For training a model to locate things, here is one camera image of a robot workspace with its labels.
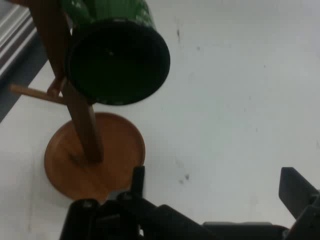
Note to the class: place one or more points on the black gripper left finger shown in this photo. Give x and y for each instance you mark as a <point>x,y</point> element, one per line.
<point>112,220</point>

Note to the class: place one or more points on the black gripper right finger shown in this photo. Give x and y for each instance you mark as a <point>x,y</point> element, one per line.
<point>300,197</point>

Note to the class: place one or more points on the green enamel mug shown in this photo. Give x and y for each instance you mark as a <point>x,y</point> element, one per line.
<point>117,62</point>

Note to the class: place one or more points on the brown wooden mug tree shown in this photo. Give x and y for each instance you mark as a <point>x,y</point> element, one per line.
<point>112,150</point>

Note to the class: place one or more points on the aluminium frame rail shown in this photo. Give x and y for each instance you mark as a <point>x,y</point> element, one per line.
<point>12,37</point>

